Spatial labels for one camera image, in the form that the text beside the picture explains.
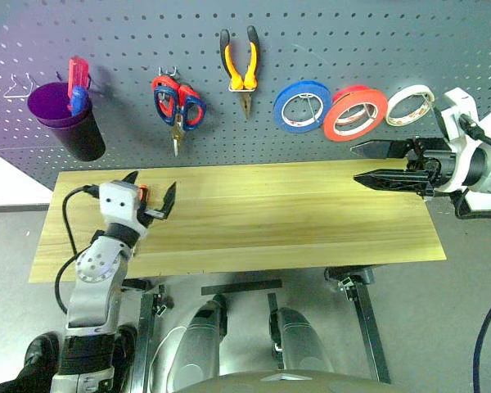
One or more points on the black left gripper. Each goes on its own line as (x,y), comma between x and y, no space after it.
(145,217)

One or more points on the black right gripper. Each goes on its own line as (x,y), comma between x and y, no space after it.
(438,163)

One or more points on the red tape roll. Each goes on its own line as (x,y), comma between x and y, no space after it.
(348,89)
(364,95)

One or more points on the orange black long-nose pliers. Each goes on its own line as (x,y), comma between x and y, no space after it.
(245,102)

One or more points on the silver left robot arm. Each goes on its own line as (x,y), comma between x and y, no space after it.
(94,262)

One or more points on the white tape roll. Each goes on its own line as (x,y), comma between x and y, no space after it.
(409,89)

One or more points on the blue tape roll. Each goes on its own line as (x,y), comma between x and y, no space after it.
(298,86)

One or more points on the grey perforated pegboard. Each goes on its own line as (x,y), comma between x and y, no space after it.
(352,41)

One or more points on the dark plastic cup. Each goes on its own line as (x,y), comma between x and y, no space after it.
(77,139)

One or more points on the small silver double hook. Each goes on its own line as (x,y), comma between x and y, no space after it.
(169,73)

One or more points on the black table crossbar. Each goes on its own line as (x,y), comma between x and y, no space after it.
(241,287)

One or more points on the black table leg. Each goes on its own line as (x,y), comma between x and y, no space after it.
(370,327)
(147,327)

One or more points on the red and blue markers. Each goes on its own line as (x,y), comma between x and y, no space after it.
(77,69)

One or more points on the silver grey rounded shape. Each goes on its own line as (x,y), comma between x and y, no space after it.
(303,340)
(196,340)

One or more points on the black rounded object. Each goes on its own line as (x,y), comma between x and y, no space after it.
(41,356)

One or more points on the grey robot torso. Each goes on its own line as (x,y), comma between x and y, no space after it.
(270,385)

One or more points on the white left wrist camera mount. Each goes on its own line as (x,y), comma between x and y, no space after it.
(118,200)

